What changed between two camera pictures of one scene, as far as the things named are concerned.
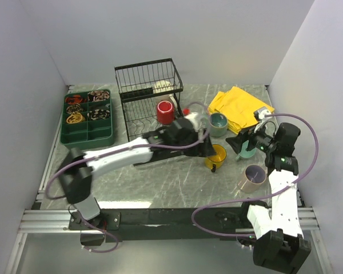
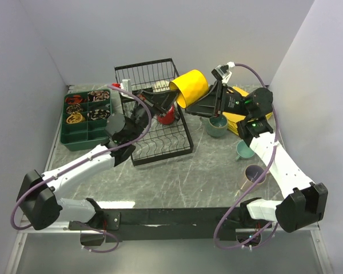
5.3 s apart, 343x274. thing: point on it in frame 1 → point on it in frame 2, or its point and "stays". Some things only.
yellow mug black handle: x=216 y=161 → x=192 y=86
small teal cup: x=244 y=153 stays
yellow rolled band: x=75 y=117 stays
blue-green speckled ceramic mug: x=218 y=123 stays
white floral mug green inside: x=161 y=86 stays
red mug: x=165 y=112 stays
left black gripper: x=202 y=149 → x=164 y=99
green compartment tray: x=87 y=119 stays
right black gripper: x=236 y=141 → x=214 y=101
